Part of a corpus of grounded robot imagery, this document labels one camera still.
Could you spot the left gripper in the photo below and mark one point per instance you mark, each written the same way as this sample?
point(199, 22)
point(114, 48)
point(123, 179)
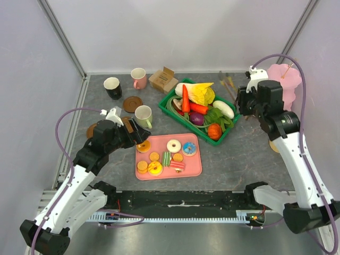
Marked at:
point(138, 136)

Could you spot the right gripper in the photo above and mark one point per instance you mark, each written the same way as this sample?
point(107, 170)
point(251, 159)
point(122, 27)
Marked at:
point(241, 97)

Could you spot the brown saucer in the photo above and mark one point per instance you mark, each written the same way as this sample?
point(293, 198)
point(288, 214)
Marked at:
point(132, 103)
point(90, 131)

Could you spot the red striped cake slice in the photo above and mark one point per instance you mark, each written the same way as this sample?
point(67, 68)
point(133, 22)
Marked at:
point(177, 166)

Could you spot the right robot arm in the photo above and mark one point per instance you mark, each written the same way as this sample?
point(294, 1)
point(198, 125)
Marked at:
point(313, 204)

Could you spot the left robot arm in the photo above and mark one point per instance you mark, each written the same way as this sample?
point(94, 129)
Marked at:
point(51, 231)

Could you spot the white radish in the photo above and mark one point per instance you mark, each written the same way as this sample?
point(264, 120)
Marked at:
point(224, 108)

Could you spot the green mug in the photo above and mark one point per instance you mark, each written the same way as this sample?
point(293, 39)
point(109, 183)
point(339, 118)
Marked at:
point(143, 116)

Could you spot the round biscuit upper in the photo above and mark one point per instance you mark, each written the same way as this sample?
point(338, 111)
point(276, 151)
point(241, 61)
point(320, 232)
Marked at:
point(154, 156)

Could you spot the round biscuit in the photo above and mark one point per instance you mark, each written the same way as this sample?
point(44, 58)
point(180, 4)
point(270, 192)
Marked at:
point(154, 156)
point(177, 157)

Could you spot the stacked biscuits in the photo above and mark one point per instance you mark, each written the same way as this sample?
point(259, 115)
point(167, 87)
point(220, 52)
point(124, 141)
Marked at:
point(142, 167)

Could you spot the green leafy vegetable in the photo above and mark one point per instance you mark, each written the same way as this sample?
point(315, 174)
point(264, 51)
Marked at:
point(215, 116)

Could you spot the green vegetable crate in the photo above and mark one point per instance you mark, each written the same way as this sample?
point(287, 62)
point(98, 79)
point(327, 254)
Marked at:
point(204, 132)

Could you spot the small orange pumpkin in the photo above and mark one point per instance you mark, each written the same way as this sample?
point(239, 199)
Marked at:
point(215, 131)

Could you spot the yellow glazed donut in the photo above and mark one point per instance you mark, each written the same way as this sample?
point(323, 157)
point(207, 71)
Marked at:
point(155, 168)

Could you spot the yellow round sponge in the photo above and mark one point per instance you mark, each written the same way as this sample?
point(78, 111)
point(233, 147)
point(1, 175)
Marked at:
point(273, 147)

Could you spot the napa cabbage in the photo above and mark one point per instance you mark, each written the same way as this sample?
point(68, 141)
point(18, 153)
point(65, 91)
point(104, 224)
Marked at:
point(199, 93)

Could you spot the pink three-tier cake stand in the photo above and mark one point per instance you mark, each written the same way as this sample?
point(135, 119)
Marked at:
point(289, 79)

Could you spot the white glazed donut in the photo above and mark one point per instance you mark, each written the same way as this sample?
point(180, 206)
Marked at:
point(174, 146)

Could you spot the black mug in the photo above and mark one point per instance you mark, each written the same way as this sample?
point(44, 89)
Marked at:
point(113, 88)

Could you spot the pink serving tray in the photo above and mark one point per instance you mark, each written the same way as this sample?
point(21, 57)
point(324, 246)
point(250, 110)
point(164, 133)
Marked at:
point(193, 165)

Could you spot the purple onion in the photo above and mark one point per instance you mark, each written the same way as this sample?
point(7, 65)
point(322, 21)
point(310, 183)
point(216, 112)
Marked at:
point(196, 118)

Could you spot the round biscuit right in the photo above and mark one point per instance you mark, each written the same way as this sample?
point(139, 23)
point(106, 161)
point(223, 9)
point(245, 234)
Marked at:
point(177, 157)

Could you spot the lying carrot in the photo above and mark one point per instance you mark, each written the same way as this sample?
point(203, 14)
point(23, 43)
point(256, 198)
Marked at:
point(198, 108)

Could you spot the mushroom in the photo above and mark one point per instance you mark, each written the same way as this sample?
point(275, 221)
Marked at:
point(177, 104)

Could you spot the green long beans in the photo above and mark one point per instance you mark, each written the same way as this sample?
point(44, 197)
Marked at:
point(169, 110)

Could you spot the pink mug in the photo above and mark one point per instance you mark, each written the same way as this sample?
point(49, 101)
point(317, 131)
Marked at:
point(139, 78)

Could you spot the blue sprinkled donut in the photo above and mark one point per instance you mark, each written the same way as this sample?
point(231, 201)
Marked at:
point(189, 149)

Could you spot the cardboard box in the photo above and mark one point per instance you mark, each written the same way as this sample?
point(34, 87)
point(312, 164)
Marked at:
point(163, 80)

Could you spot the upright carrot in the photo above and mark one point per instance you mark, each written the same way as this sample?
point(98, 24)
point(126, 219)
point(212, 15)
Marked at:
point(185, 100)

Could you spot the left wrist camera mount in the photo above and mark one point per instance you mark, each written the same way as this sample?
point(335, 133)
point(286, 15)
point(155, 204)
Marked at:
point(113, 115)

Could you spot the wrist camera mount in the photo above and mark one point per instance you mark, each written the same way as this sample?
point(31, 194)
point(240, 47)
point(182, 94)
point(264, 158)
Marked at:
point(113, 115)
point(255, 76)

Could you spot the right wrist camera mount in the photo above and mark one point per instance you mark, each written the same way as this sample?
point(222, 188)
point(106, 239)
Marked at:
point(255, 76)

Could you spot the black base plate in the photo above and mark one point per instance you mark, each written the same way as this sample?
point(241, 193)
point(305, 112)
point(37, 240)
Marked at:
point(181, 204)

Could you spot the white cable duct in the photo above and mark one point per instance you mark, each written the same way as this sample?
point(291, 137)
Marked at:
point(105, 217)

